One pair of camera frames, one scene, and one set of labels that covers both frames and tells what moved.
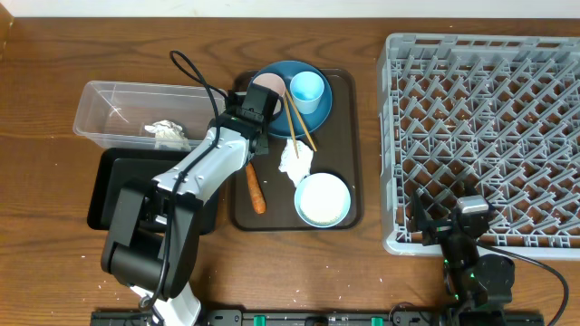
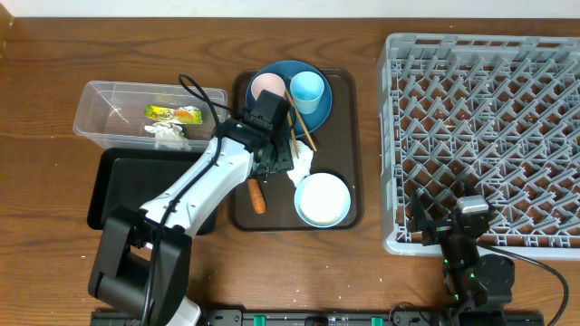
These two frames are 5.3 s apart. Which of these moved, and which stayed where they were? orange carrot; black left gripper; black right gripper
Moved: black left gripper
Stayed: black right gripper; orange carrot
